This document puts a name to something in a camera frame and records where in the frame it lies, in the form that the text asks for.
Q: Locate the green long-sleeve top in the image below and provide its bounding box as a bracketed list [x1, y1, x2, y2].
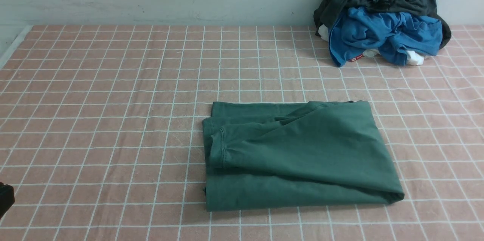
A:
[202, 100, 405, 212]

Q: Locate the pink checkered table cloth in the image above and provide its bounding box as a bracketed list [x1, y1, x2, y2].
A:
[0, 25, 484, 241]

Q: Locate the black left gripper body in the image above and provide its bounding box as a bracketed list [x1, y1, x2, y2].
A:
[0, 182, 15, 219]

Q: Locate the blue crumpled garment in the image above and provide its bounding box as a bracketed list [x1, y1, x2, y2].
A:
[328, 6, 443, 67]

